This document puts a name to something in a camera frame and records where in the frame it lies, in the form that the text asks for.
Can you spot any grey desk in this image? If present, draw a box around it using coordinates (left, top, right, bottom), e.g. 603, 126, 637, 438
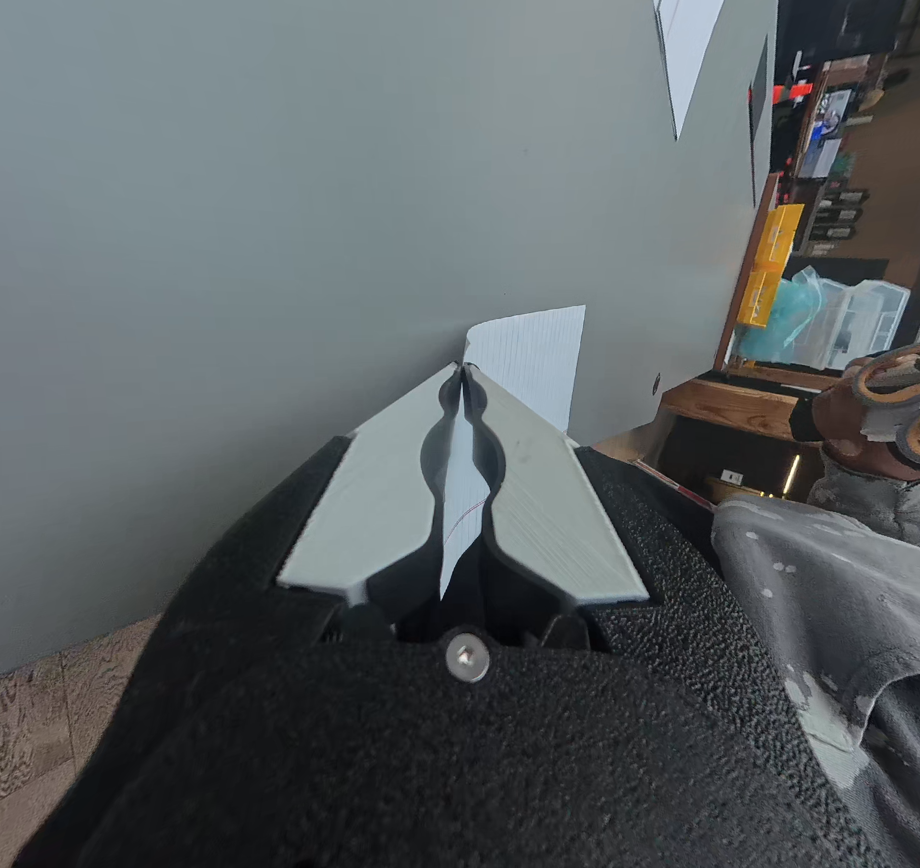
0, 0, 781, 675

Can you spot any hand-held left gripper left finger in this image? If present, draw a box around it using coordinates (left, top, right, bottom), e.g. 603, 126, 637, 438
276, 361, 464, 609

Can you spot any clear plastic storage container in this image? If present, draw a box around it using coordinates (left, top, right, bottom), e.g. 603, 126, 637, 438
812, 279, 910, 371

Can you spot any lined white paper sheet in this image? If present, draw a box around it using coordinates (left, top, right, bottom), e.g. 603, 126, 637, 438
653, 0, 748, 140
440, 305, 587, 599

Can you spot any desk cable cover plate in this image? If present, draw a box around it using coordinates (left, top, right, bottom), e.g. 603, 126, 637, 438
749, 36, 770, 137

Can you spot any wooden beam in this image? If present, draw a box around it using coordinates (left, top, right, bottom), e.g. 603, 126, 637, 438
657, 372, 820, 441

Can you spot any yellow plastic bin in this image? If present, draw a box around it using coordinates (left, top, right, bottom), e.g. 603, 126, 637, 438
753, 203, 806, 269
736, 270, 784, 329

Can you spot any grey spattered sweatshirt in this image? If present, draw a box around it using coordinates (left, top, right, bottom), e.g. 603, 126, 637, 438
710, 493, 920, 868

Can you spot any person's right forearm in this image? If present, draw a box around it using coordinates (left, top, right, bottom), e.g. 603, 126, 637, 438
805, 451, 920, 546

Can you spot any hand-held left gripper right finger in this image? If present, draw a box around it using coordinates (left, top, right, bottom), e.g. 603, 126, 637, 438
463, 362, 651, 606

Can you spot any person's right hand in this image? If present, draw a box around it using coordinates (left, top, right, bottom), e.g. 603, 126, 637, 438
821, 356, 920, 482

